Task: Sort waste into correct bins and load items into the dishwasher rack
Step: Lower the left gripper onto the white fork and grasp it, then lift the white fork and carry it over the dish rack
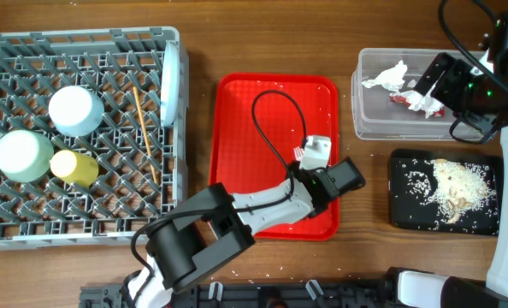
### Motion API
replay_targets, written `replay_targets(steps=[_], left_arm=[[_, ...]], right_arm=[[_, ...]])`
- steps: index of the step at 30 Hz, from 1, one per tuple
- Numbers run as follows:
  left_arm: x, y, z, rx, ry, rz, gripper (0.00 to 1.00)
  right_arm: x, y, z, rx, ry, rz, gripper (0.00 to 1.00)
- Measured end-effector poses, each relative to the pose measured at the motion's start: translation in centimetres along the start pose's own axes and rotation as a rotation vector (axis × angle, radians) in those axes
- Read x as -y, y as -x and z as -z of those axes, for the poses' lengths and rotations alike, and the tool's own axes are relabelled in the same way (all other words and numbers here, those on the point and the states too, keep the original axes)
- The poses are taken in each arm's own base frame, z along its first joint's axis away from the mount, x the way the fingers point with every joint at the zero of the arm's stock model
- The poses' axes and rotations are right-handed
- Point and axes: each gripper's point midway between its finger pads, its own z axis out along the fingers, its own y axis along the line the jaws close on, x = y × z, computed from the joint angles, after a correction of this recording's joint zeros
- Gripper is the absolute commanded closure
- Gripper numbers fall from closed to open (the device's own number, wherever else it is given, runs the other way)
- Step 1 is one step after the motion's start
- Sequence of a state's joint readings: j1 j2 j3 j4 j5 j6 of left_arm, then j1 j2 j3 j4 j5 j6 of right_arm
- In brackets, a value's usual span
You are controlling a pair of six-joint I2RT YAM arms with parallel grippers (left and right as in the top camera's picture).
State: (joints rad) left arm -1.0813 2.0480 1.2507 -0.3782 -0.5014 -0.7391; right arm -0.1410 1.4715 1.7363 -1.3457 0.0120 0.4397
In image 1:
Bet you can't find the white tissue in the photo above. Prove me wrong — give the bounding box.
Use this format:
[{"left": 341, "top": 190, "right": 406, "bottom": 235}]
[
  {"left": 362, "top": 61, "right": 408, "bottom": 92},
  {"left": 400, "top": 90, "right": 445, "bottom": 118}
]

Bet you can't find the red snack wrapper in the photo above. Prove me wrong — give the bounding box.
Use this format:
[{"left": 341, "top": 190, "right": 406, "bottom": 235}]
[{"left": 390, "top": 94, "right": 446, "bottom": 117}]

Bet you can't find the food scraps and rice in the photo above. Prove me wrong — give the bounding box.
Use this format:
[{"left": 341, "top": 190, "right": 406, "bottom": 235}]
[{"left": 405, "top": 158, "right": 497, "bottom": 224}]

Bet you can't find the large light blue plate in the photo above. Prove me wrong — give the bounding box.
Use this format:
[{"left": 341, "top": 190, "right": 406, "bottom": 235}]
[{"left": 161, "top": 42, "right": 180, "bottom": 127}]

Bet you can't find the wooden chopstick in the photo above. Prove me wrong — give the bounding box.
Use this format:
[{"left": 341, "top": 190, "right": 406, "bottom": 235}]
[{"left": 133, "top": 86, "right": 158, "bottom": 185}]

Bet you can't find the yellow cup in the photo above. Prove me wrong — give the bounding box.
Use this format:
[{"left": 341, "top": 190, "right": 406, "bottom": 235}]
[{"left": 50, "top": 150, "right": 99, "bottom": 187}]

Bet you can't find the small light blue bowl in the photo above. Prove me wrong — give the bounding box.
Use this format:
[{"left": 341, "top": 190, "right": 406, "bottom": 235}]
[{"left": 48, "top": 86, "right": 104, "bottom": 137}]

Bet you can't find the green saucer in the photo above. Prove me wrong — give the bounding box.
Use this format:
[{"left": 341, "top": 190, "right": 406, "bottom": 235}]
[{"left": 0, "top": 130, "right": 54, "bottom": 183}]

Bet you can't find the white plastic fork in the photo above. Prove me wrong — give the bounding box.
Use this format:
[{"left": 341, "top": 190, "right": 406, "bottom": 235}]
[{"left": 293, "top": 146, "right": 304, "bottom": 162}]

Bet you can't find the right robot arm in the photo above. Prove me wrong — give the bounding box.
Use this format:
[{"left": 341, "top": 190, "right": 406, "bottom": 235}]
[{"left": 389, "top": 5, "right": 508, "bottom": 307}]

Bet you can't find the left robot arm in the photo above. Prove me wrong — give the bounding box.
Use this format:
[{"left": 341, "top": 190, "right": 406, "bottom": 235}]
[{"left": 121, "top": 136, "right": 366, "bottom": 307}]

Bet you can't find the grey dishwasher rack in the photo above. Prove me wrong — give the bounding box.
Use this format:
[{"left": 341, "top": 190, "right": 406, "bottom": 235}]
[{"left": 0, "top": 27, "right": 189, "bottom": 250}]

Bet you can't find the clear plastic bin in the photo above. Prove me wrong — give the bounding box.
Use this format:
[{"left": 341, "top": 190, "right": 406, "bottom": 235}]
[{"left": 351, "top": 48, "right": 455, "bottom": 141}]

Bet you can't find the black plastic tray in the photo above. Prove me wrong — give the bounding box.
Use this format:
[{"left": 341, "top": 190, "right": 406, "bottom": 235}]
[{"left": 388, "top": 149, "right": 504, "bottom": 236}]

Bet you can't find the red plastic tray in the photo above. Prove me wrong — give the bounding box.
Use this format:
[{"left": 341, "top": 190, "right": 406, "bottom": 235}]
[{"left": 210, "top": 73, "right": 340, "bottom": 241}]

